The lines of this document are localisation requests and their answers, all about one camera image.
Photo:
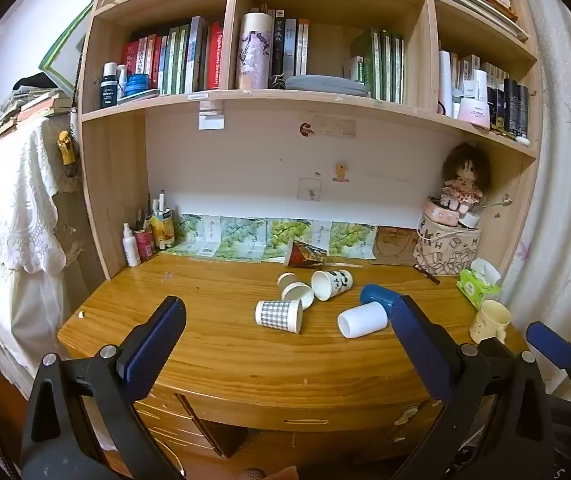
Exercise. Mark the pink round box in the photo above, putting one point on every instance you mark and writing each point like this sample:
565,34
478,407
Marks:
443,213

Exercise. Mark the green framed picture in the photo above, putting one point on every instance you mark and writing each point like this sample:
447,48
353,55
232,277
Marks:
65,50

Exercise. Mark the white lace cloth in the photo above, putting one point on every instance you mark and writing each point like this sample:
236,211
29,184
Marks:
10,210

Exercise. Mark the blue plastic cup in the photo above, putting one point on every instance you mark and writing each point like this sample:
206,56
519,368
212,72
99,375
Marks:
378,296

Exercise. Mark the green tissue pack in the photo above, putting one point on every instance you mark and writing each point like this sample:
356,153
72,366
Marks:
478,286

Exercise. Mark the small white bottle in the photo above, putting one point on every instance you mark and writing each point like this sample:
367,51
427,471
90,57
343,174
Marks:
121,80

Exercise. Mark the row of cosmetic bottles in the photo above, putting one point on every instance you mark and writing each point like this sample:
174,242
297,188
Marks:
495,92

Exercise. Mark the brown haired rag doll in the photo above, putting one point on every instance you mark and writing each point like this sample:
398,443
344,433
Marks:
463,175

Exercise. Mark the dark glass bottle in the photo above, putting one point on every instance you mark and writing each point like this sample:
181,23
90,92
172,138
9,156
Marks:
108,86

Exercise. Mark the wooden wall clip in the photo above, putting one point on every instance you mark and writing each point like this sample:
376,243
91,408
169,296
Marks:
340,171

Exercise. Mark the plain white paper cup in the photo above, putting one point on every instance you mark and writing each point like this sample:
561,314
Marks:
363,321

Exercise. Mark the checkered paper cup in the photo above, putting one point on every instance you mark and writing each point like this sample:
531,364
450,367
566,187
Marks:
279,315

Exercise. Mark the stack of old books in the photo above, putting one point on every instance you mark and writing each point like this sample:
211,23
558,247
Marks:
30,107

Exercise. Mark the black pen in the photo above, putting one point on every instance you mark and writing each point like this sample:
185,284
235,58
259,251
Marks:
427,273

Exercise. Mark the wooden desk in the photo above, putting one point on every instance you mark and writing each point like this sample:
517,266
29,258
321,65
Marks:
225,345

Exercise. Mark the wooden bookshelf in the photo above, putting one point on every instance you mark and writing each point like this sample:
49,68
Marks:
285,110

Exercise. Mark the brown paper drawing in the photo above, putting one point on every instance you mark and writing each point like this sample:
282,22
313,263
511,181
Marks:
394,246

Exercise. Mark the panda print paper cup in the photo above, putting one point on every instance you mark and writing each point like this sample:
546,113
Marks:
332,284

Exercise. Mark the red pen holder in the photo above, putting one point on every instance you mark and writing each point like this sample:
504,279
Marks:
144,244

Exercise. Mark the row of leaf print cards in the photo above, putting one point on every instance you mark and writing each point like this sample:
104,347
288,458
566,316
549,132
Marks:
265,237

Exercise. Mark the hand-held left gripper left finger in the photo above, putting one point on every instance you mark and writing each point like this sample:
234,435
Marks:
153,342

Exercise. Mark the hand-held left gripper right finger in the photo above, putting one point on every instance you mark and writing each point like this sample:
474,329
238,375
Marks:
420,355

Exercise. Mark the white paper label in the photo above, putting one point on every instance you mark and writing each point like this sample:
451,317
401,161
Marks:
212,116

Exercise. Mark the white spray bottle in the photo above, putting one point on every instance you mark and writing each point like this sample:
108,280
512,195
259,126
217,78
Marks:
131,247

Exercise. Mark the floral cylinder box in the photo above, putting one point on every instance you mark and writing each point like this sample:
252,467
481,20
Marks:
254,50

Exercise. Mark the red patterned paper cup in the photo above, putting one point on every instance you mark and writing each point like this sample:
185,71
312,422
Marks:
306,255

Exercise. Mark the blue jar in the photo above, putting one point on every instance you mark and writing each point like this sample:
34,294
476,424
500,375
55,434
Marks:
138,83

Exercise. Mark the row of red green books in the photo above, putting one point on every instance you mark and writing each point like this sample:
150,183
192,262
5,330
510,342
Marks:
175,60

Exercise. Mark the white patterned curtain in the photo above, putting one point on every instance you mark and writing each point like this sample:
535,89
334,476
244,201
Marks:
565,185

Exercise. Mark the grey pouch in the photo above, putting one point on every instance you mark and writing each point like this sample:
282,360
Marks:
326,85

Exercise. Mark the brown paper cup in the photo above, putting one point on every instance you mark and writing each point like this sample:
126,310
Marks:
294,288

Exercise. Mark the row of dark books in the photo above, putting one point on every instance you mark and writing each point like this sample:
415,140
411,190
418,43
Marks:
290,47

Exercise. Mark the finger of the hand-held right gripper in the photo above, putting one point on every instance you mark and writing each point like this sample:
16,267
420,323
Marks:
550,344
498,347

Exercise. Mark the yellow hanging toy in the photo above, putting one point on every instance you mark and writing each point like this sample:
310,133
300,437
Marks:
66,152

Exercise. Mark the printed fabric bag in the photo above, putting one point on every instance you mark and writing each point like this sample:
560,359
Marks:
445,251

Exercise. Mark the cream yellow mug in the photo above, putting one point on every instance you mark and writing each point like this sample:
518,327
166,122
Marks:
489,321

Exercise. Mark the white box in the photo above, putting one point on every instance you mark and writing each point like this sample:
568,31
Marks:
355,70

